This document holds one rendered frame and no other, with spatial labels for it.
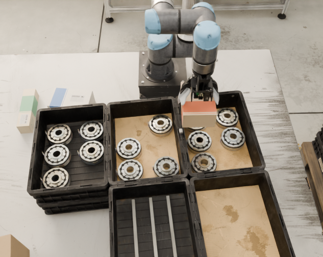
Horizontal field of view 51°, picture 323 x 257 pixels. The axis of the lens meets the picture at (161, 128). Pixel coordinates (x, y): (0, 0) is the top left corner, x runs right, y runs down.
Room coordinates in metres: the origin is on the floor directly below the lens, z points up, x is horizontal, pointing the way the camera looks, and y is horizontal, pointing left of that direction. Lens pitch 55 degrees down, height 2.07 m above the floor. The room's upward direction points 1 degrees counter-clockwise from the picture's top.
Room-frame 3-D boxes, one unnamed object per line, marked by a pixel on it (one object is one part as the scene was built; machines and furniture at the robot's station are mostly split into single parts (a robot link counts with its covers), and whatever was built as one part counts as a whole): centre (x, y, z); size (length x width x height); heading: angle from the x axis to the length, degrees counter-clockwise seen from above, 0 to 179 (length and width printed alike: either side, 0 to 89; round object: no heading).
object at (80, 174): (0.74, 0.37, 0.87); 0.40 x 0.30 x 0.11; 5
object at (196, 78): (0.77, -0.14, 1.24); 0.09 x 0.08 x 0.12; 0
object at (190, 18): (0.88, -0.12, 1.39); 0.11 x 0.11 x 0.08; 0
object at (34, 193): (0.74, 0.37, 0.92); 0.40 x 0.30 x 0.02; 5
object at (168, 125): (0.88, 0.00, 0.86); 0.10 x 0.10 x 0.01
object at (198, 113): (0.80, -0.14, 1.08); 0.16 x 0.12 x 0.07; 0
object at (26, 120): (1.07, 0.67, 0.73); 0.24 x 0.06 x 0.06; 3
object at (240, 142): (0.80, -0.31, 0.86); 0.10 x 0.10 x 0.01
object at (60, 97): (1.10, 0.45, 0.74); 0.20 x 0.12 x 0.09; 82
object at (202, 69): (0.78, -0.14, 1.32); 0.08 x 0.08 x 0.05
